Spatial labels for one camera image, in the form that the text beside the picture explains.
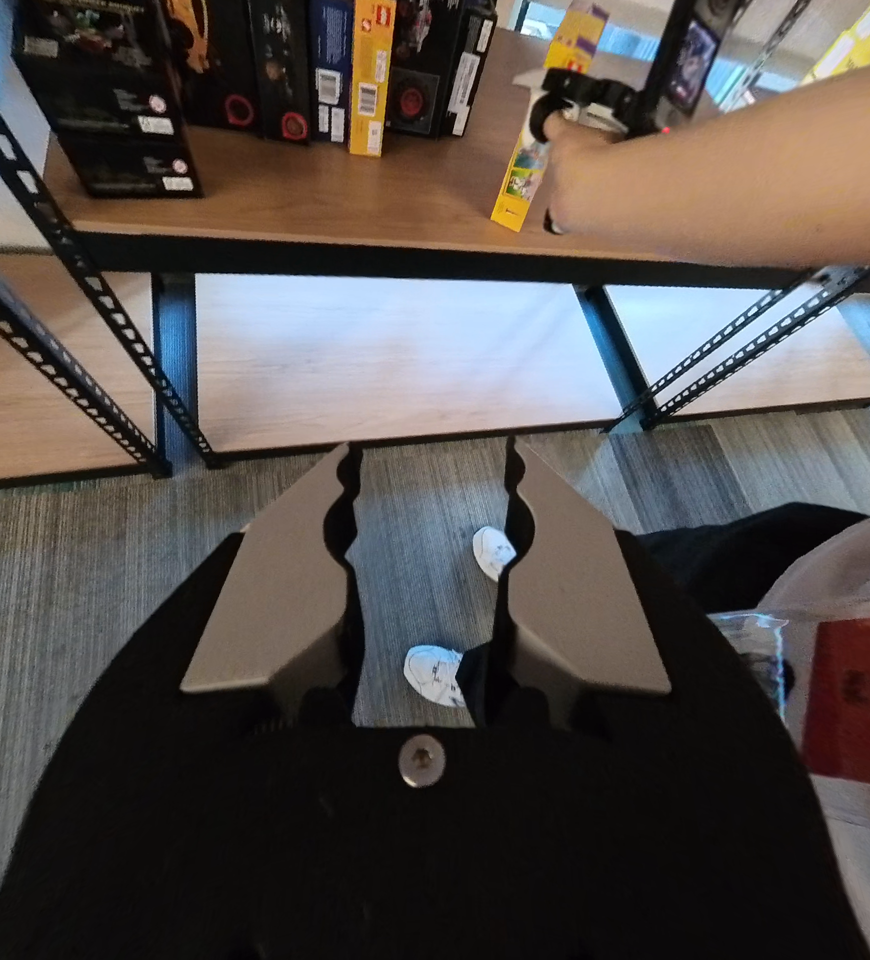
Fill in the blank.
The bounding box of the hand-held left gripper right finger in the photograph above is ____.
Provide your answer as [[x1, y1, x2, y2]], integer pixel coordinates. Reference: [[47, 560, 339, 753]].
[[491, 437, 674, 725]]

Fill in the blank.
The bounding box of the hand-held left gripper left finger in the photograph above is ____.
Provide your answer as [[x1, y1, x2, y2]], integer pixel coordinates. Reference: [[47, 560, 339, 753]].
[[178, 441, 367, 721]]

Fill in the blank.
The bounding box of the yellow unicorn toy box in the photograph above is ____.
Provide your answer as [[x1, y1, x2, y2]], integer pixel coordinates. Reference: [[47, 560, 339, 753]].
[[489, 0, 609, 230]]

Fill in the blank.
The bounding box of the black metal shelf rack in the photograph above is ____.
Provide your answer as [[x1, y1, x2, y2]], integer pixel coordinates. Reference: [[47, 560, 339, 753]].
[[0, 0, 870, 492]]

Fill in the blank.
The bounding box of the person's right forearm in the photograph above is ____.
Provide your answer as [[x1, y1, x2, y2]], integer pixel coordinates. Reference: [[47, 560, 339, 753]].
[[643, 54, 870, 273]]

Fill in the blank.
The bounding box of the person's right hand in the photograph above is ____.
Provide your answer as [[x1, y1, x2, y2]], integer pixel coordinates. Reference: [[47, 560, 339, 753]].
[[542, 114, 648, 250]]

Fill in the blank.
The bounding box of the person's white shoe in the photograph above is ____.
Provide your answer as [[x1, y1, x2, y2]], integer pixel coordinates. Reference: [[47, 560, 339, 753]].
[[403, 643, 470, 710], [472, 525, 519, 583]]

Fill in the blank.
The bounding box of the clear plastic badge holder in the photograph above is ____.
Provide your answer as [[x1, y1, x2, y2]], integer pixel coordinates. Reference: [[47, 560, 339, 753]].
[[708, 611, 792, 721]]

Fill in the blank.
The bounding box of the red badge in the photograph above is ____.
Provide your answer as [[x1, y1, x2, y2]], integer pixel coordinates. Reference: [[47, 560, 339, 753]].
[[801, 613, 870, 794]]

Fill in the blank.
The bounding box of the row of toy boxes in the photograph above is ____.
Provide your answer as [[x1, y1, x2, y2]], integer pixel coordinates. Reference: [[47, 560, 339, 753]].
[[13, 0, 498, 200]]

